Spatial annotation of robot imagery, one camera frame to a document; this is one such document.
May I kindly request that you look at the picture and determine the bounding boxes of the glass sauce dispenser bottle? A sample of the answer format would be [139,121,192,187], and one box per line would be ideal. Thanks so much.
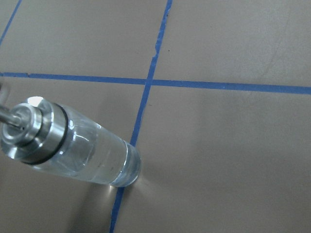
[0,96,141,187]

